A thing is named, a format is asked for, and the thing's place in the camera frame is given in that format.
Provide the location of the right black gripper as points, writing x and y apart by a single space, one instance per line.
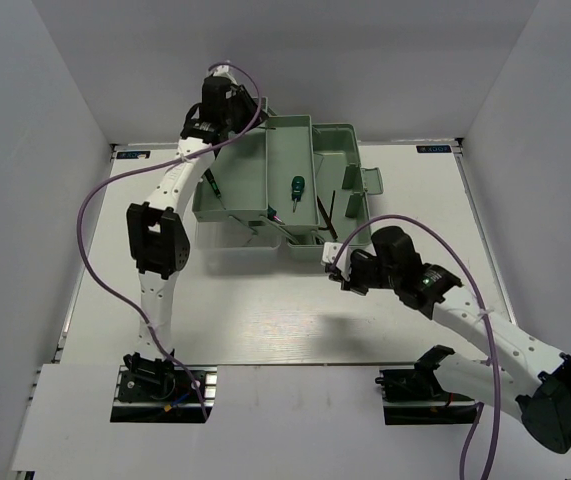
351 285

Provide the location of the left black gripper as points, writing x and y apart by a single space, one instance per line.
240 93

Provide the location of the green toolbox tray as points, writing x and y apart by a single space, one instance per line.
256 171

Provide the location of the thin red hex key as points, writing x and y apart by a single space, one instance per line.
332 202

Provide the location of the green plastic toolbox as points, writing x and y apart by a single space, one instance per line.
338 167

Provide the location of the green stubby screwdriver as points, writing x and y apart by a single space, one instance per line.
297 190

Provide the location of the black green precision screwdriver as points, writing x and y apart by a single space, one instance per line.
213 184

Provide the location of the blue handle screwdriver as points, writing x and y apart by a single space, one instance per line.
273 216

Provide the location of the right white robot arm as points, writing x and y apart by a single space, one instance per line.
525 378

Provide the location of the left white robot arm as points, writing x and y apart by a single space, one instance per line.
157 237

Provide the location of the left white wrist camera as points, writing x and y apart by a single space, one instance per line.
222 70

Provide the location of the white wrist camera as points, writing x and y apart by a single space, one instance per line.
335 256
222 70

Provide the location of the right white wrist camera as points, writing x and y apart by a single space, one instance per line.
335 256

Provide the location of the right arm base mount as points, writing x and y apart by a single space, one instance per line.
412 398

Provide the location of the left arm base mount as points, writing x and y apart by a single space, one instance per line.
158 391

